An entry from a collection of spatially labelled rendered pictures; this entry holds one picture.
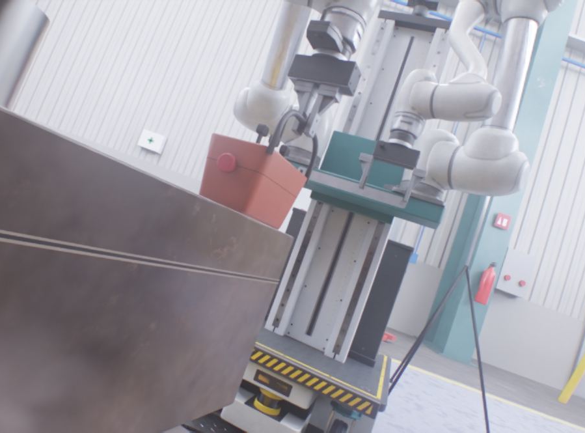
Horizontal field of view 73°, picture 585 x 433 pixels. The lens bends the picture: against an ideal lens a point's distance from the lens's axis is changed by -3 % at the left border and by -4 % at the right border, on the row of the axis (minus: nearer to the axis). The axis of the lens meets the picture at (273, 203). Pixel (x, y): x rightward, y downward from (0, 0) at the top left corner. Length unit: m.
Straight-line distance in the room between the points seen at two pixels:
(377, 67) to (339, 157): 0.44
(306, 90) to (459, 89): 0.55
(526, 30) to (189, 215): 1.31
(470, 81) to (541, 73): 6.19
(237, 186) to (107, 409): 0.39
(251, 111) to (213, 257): 1.02
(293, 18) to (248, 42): 6.46
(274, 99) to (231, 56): 6.31
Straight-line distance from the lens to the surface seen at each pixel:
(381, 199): 1.47
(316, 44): 0.83
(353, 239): 1.70
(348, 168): 1.68
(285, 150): 0.85
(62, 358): 0.51
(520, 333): 8.04
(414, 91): 1.30
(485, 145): 1.46
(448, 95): 1.25
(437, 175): 1.49
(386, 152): 1.26
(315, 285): 1.72
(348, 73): 0.80
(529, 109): 7.15
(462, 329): 6.44
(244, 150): 0.73
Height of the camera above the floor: 0.66
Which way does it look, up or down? 5 degrees up
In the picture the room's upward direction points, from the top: 20 degrees clockwise
